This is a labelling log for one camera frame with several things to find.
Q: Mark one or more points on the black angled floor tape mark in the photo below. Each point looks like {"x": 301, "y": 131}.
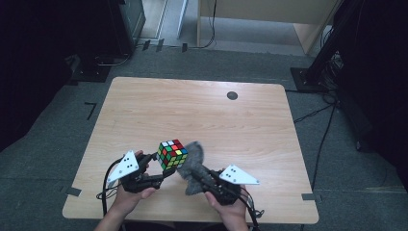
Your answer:
{"x": 93, "y": 109}

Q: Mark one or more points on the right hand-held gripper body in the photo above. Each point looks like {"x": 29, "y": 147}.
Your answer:
{"x": 237, "y": 176}

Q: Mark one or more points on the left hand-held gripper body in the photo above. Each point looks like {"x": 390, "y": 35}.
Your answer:
{"x": 126, "y": 166}

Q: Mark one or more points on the person's right hand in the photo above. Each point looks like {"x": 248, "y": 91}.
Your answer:
{"x": 232, "y": 215}

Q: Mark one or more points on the person's left hand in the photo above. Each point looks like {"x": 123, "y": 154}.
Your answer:
{"x": 128, "y": 202}

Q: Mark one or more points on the person's lap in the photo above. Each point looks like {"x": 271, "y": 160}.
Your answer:
{"x": 173, "y": 227}

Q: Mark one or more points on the grey cloth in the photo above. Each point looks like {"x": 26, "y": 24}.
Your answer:
{"x": 192, "y": 160}

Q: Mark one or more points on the black cabinet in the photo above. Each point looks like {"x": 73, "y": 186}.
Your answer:
{"x": 109, "y": 25}

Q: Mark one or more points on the short black floor tape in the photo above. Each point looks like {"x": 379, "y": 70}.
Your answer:
{"x": 184, "y": 47}
{"x": 160, "y": 45}
{"x": 146, "y": 45}

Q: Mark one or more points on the multicoloured puzzle cube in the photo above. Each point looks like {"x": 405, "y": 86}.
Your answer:
{"x": 172, "y": 154}

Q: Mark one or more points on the dark curtain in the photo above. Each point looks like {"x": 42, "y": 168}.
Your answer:
{"x": 29, "y": 64}
{"x": 385, "y": 80}

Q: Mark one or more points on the black metal stand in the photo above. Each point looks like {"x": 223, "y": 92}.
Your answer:
{"x": 324, "y": 54}

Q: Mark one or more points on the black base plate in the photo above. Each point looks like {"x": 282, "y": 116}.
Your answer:
{"x": 91, "y": 73}

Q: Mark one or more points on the round black table grommet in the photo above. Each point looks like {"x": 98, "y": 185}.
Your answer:
{"x": 232, "y": 95}

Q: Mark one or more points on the light wooden desk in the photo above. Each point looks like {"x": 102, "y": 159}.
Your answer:
{"x": 256, "y": 9}

